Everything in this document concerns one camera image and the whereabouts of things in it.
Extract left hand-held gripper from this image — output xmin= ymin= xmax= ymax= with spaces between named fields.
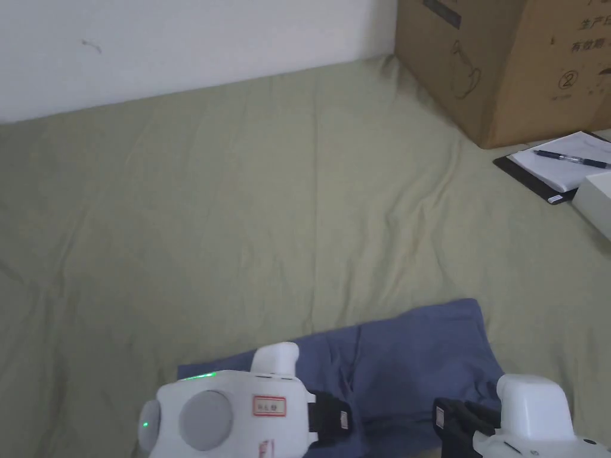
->
xmin=138 ymin=342 xmax=353 ymax=458

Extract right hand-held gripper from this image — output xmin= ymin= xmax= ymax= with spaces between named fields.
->
xmin=433 ymin=374 xmax=611 ymax=458

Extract dark blue garment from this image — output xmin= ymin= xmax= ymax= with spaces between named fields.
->
xmin=177 ymin=298 xmax=508 ymax=458

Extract bed with pale green sheet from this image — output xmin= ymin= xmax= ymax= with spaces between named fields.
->
xmin=0 ymin=52 xmax=611 ymax=458

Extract black notebook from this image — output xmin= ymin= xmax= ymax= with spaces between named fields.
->
xmin=493 ymin=130 xmax=611 ymax=207

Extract white flat box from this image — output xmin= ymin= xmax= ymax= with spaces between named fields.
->
xmin=571 ymin=170 xmax=611 ymax=250

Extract white paper sheets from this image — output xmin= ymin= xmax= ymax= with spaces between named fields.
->
xmin=509 ymin=131 xmax=611 ymax=194

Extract dark blue pen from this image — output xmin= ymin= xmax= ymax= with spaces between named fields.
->
xmin=533 ymin=149 xmax=611 ymax=169

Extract brown cardboard carton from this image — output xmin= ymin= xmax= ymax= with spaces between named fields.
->
xmin=395 ymin=0 xmax=611 ymax=150

